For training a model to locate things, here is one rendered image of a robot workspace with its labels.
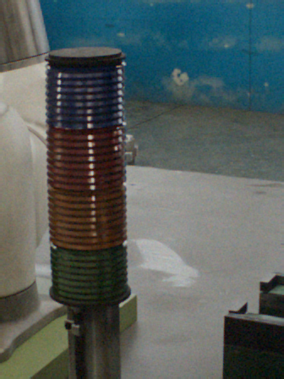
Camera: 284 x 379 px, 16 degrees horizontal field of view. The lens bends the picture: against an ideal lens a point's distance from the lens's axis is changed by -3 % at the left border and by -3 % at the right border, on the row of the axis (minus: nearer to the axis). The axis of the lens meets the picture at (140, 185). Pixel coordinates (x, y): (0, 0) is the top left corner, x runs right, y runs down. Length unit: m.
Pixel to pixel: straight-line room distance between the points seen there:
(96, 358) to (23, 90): 0.55
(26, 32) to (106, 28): 5.96
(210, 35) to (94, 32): 0.90
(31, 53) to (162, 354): 0.42
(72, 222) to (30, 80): 0.55
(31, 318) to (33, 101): 0.28
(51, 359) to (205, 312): 0.30
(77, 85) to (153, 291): 0.74
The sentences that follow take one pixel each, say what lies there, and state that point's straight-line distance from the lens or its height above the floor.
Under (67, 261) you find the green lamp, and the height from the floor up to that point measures 1.07.
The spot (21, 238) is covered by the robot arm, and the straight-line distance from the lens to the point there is 1.15.
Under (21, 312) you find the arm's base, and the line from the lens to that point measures 1.17.
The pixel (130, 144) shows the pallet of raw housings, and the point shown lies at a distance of 3.45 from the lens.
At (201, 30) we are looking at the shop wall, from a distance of 6.95.
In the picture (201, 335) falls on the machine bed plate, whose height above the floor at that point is 0.80.
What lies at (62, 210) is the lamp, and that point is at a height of 1.10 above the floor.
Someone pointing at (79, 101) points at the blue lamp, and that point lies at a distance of 0.72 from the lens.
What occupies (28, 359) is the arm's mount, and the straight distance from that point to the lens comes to 1.13.
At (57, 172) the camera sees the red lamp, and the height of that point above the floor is 1.13.
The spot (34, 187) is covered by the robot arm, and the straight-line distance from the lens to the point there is 1.17.
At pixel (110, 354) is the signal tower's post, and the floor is 0.98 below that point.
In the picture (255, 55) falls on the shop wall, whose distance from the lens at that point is 6.84.
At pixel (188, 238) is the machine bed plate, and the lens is 1.65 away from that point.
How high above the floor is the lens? 1.32
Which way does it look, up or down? 15 degrees down
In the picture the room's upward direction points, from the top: straight up
